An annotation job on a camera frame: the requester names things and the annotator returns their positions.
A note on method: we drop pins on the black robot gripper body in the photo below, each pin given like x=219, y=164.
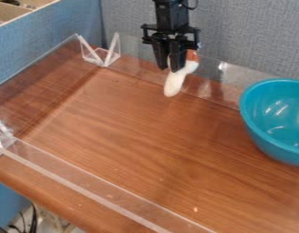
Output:
x=172, y=22

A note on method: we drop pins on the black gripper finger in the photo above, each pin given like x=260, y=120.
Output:
x=160, y=50
x=176, y=56

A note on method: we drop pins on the white plush mushroom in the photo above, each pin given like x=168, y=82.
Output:
x=175, y=78

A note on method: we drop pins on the blue plastic bowl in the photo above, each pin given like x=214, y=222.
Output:
x=268, y=107

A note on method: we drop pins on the clear acrylic back barrier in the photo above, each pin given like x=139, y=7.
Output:
x=218, y=81

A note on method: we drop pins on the clear acrylic barrier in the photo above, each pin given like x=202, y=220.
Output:
x=218, y=81
x=113, y=197

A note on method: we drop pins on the wooden shelf unit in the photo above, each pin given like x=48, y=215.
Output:
x=13, y=9

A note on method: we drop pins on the clear acrylic front barrier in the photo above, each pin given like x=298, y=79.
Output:
x=113, y=197

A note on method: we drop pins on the clear acrylic corner bracket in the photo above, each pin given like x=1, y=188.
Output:
x=99, y=56

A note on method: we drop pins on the clear acrylic left bracket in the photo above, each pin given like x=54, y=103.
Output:
x=6, y=139

